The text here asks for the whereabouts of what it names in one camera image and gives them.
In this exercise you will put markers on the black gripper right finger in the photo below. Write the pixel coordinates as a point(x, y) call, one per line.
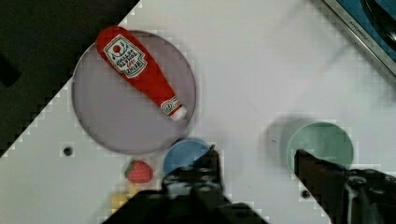
point(348, 196)

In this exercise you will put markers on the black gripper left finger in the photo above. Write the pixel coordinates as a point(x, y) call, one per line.
point(203, 172)

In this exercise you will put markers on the green cup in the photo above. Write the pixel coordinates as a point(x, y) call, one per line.
point(323, 139)

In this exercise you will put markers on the red toy strawberry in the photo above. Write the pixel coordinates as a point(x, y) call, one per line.
point(139, 172)

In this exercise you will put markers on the yellow toy banana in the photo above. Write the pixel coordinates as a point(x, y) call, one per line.
point(120, 199)

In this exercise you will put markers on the grey round plate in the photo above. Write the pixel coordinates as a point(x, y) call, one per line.
point(119, 117)

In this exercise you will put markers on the red ketchup bottle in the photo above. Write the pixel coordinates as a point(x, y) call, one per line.
point(131, 60)

